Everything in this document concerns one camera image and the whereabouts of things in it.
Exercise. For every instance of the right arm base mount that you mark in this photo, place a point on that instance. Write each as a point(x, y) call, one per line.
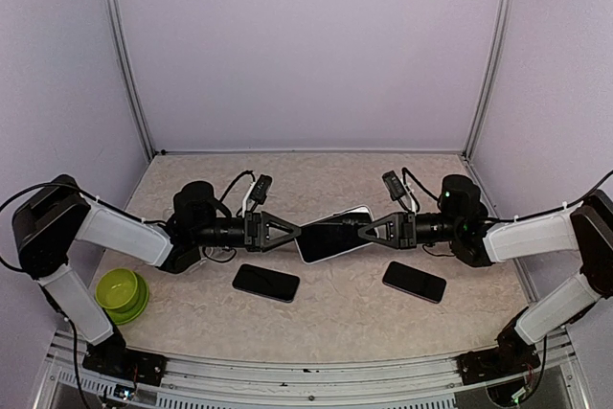
point(511, 356)

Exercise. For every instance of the green plastic bowl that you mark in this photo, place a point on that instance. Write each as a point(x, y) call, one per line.
point(122, 294)

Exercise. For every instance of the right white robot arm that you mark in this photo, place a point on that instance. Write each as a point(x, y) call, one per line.
point(479, 240)

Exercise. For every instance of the aluminium front rail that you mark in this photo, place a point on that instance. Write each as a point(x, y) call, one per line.
point(197, 382)

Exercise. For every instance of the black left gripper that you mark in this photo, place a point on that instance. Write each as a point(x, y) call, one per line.
point(257, 232)

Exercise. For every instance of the dark red phone right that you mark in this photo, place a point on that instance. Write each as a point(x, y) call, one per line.
point(415, 282)

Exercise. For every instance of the black phone table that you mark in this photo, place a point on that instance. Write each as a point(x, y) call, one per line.
point(266, 283)

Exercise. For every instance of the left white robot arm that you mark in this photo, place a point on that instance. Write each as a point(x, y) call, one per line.
point(55, 214)

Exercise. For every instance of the right aluminium frame post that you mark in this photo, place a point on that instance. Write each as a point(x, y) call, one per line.
point(495, 53)

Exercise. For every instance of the aluminium frame post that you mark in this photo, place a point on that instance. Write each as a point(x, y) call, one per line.
point(122, 54)
point(495, 53)

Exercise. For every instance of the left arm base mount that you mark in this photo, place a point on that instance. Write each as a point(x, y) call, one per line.
point(117, 360)

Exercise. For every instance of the left aluminium frame post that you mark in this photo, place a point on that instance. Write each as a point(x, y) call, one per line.
point(122, 54)

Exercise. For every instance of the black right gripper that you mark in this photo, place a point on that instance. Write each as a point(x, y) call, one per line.
point(402, 230)

